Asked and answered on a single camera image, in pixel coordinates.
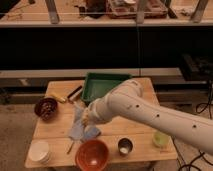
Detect light blue towel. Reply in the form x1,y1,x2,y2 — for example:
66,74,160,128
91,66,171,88
68,103,95,142

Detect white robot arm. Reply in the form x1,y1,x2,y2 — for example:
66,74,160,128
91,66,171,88
83,79,213,155

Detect small metal cup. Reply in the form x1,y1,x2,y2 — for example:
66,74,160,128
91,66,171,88
118,138,133,156

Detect green plastic cup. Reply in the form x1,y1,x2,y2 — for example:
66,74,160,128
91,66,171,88
153,131,169,148

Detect blue sponge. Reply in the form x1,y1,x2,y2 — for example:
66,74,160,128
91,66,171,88
82,127,101,142

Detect wooden table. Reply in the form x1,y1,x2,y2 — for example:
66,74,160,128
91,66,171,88
24,77,179,169

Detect green plastic tray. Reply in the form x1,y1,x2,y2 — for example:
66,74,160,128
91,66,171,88
81,73,132,105

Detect yellow corn toy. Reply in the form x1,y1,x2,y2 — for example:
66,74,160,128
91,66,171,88
50,93,66,103

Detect orange bowl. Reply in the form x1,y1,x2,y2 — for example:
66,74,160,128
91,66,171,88
75,139,109,171

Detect dark bowl with nuts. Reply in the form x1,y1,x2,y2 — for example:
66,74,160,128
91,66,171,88
34,98,58,121

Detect stack of white plates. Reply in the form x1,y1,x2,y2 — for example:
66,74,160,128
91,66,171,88
28,141,51,163

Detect black cables on floor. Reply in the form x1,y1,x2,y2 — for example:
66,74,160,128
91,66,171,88
171,78,213,171

